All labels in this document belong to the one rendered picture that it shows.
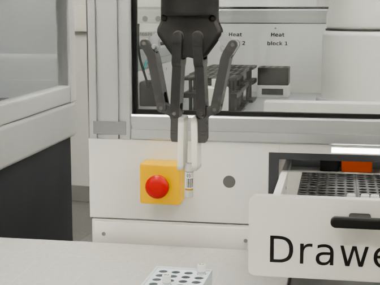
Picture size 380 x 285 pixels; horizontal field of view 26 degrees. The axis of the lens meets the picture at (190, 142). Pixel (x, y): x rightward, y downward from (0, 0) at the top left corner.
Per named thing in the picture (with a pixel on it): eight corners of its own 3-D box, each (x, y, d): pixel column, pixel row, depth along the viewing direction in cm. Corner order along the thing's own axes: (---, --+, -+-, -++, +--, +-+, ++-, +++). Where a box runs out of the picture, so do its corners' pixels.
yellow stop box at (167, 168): (179, 206, 141) (179, 165, 140) (138, 204, 142) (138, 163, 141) (184, 199, 146) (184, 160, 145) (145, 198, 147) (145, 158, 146)
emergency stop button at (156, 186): (167, 199, 139) (167, 176, 138) (144, 199, 140) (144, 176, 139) (171, 195, 142) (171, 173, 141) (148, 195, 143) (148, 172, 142)
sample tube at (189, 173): (192, 198, 109) (193, 164, 108) (183, 197, 109) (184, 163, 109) (194, 196, 110) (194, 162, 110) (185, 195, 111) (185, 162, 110)
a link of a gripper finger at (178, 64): (183, 32, 104) (172, 31, 105) (177, 119, 106) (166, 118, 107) (189, 31, 108) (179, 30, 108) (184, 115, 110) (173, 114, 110)
